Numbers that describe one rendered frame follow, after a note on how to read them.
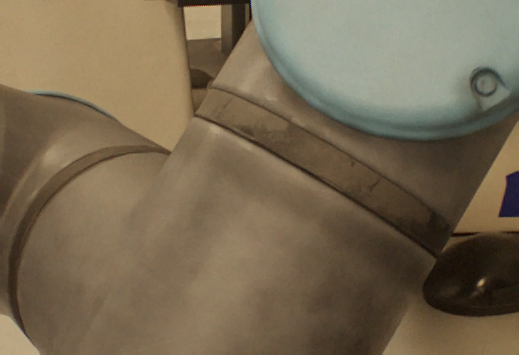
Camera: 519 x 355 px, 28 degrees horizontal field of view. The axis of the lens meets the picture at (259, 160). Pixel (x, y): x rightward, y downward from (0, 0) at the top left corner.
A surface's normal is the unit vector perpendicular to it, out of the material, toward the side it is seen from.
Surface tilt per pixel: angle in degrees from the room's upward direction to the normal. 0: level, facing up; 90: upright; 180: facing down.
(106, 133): 6
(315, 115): 63
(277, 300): 74
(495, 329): 0
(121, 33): 90
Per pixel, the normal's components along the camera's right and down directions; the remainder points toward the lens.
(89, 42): 0.33, 0.27
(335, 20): -0.08, -0.22
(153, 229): -0.65, -0.43
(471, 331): 0.00, -0.96
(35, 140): 0.61, -0.44
